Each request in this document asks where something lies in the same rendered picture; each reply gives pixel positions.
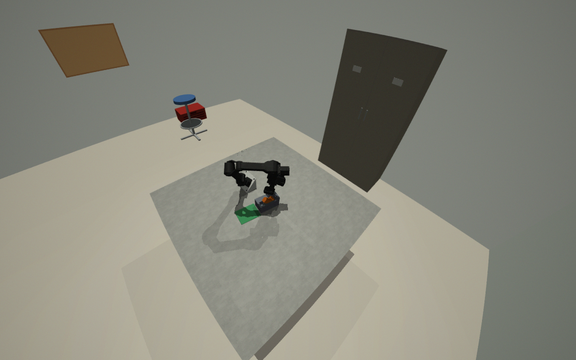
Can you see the green flat mat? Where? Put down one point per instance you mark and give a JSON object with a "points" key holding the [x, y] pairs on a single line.
{"points": [[251, 212]]}

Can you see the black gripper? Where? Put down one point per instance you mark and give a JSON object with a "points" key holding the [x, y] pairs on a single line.
{"points": [[270, 189]]}

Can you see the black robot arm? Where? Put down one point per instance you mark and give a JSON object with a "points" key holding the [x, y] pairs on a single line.
{"points": [[272, 168]]}

